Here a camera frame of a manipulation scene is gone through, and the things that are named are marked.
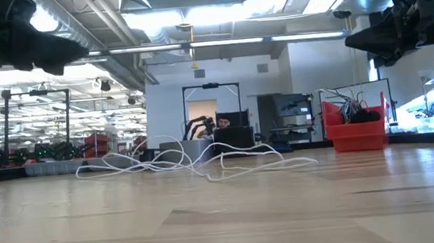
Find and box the black box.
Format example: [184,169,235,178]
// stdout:
[212,125,258,160]

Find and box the grey round container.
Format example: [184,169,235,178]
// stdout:
[157,137,217,166]

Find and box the red storage rack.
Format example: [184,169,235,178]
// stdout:
[130,134,149,153]
[82,131,114,159]

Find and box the black pole frame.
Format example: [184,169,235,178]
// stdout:
[0,83,77,159]

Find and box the black background machine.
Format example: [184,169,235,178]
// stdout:
[29,137,86,164]

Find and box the dark workstation desk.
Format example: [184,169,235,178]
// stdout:
[269,122,316,146]

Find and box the red plastic bin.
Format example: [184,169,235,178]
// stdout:
[321,91,394,156]

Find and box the long ceiling light bar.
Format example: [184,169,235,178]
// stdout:
[86,24,354,64]

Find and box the beige door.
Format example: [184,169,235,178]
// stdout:
[186,98,221,141]

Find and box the yellow ceiling cord with plug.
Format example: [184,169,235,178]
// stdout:
[186,22,199,71]

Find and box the person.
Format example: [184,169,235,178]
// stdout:
[200,114,234,140]

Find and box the grey cable bundle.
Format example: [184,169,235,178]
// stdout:
[320,84,370,125]

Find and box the black ceiling camera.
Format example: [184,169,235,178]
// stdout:
[331,8,353,21]

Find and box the black cable bundle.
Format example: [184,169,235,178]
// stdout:
[347,106,382,125]

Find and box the white cord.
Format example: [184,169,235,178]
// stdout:
[72,120,321,195]

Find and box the black gantry frame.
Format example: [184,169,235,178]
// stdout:
[180,79,246,141]

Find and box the dark blue clamp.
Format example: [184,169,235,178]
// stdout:
[270,138,295,155]

